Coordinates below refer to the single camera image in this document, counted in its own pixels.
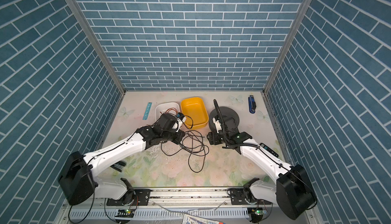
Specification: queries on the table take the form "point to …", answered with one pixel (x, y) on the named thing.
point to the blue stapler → (252, 104)
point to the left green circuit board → (125, 213)
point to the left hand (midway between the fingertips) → (185, 135)
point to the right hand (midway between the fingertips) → (211, 133)
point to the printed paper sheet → (188, 219)
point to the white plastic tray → (163, 107)
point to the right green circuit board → (259, 212)
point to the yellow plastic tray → (194, 110)
